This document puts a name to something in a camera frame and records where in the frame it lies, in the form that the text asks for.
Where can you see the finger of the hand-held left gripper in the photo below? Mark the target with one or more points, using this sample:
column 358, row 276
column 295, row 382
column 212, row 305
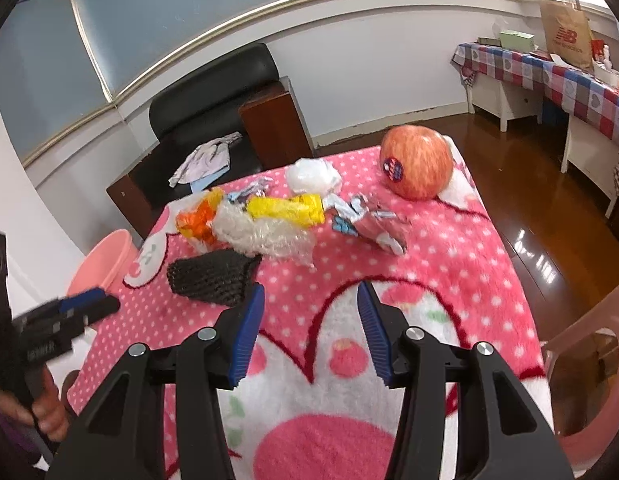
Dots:
column 101, row 308
column 79, row 300

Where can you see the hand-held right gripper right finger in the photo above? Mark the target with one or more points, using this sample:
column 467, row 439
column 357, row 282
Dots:
column 372, row 330

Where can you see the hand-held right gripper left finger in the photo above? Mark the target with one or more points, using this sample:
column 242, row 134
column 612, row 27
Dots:
column 247, row 330

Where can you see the pink plastic basin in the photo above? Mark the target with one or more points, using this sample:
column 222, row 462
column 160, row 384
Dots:
column 101, row 260

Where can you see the clear bubble wrap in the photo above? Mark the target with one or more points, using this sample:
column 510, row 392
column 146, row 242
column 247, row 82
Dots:
column 259, row 237

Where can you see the person's left forearm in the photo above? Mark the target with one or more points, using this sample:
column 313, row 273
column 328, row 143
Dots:
column 9, row 450

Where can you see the person's left hand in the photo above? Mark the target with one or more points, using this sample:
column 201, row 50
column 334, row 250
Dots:
column 51, row 410

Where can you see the black foam net sleeve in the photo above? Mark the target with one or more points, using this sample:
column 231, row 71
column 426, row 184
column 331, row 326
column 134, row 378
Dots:
column 209, row 275

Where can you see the pink dotted printed blanket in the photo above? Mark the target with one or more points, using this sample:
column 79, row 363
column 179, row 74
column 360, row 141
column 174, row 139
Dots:
column 439, row 270

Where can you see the pink snack wrapper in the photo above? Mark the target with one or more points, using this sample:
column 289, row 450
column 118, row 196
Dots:
column 384, row 232

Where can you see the orange plastic wrapper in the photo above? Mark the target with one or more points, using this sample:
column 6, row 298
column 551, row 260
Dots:
column 199, row 220

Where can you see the blue white snack wrapper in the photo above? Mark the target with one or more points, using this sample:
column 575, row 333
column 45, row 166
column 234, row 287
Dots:
column 347, row 210

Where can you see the yellow plastic wrapper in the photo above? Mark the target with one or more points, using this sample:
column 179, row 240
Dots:
column 284, row 208

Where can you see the crumpled silver wrapper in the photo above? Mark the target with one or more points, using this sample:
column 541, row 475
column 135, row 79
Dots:
column 254, row 187

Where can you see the crumpled white plastic bag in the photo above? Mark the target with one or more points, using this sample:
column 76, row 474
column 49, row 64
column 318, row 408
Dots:
column 312, row 175

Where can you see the pale crumpled cloth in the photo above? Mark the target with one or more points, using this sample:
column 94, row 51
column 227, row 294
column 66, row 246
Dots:
column 204, row 160

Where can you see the red apple with sticker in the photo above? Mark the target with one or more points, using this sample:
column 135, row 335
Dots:
column 419, row 160

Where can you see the pink plastic chair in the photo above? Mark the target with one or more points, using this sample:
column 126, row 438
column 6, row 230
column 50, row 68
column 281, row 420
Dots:
column 569, row 350

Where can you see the black leather wooden armchair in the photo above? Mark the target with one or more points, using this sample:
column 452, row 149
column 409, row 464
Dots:
column 209, row 95

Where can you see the small white cabinet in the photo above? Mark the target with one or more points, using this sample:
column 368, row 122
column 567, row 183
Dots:
column 494, row 95

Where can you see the white table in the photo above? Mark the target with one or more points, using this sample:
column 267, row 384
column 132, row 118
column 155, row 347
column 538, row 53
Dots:
column 584, row 145

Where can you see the frosted glass window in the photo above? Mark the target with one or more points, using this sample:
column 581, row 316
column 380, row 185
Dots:
column 189, row 10

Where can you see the flat dark box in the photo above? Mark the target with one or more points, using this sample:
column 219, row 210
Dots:
column 488, row 40

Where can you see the checkered tablecloth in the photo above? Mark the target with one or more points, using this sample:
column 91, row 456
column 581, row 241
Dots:
column 564, row 80

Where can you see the green cardboard box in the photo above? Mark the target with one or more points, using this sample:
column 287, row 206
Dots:
column 517, row 39

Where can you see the brown paper bag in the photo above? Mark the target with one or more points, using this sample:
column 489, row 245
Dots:
column 567, row 30

